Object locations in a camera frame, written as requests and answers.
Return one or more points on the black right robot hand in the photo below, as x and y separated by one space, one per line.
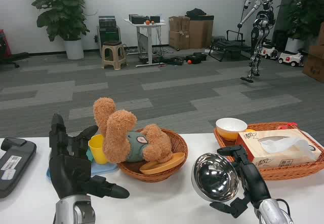
254 181

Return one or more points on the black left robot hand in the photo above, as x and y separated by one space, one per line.
68 168

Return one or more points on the shiny metal bowl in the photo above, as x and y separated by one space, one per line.
215 178

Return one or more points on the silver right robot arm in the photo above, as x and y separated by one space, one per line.
270 212

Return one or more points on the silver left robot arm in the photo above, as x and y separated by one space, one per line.
76 210

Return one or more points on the white and orange bowl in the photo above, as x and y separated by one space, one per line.
231 127

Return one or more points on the teal plastic item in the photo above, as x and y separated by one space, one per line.
89 155

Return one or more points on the yellow plastic cup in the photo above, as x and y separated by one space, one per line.
97 150

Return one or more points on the orange tissue box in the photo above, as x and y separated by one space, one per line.
253 145

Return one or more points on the light blue mat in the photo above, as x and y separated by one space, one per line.
103 169

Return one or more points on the rectangular wicker basket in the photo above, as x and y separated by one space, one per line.
291 173

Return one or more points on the dark grey hard case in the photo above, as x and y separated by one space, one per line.
15 168

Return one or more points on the small red toy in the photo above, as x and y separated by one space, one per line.
281 127

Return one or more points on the brown teddy bear plush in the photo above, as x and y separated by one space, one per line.
119 132

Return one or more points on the round wicker basket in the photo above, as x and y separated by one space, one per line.
152 177

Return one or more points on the orange plastic plate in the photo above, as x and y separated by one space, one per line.
162 167

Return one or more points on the potted plant white pot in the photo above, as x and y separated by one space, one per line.
308 11
73 49

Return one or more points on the beige plastic stool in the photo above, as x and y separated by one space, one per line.
114 56

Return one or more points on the white toy car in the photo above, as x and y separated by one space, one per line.
291 58
269 51

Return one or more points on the large brown cardboard box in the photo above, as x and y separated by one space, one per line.
314 64

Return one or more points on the dark seat cushion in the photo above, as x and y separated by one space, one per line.
112 42

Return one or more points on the black floor case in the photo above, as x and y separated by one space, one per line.
196 57

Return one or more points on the black folding bed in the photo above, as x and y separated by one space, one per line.
227 46

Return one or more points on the black equipment rack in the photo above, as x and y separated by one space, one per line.
108 35

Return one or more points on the red object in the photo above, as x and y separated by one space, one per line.
4 44

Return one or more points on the black tool pile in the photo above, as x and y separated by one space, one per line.
173 61

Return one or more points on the white standing desk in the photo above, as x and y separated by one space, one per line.
149 44

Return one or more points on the tall brown cardboard box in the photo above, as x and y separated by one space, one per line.
201 34

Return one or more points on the small closed cardboard box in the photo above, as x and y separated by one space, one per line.
178 40

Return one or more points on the silver black humanoid robot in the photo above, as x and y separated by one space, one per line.
264 18

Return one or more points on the large black desk box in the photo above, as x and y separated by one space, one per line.
136 19

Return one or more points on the flat black box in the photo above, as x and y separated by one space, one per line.
207 17

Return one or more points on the small black desk box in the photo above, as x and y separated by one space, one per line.
155 19

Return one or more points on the black bag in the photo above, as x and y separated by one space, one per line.
195 12

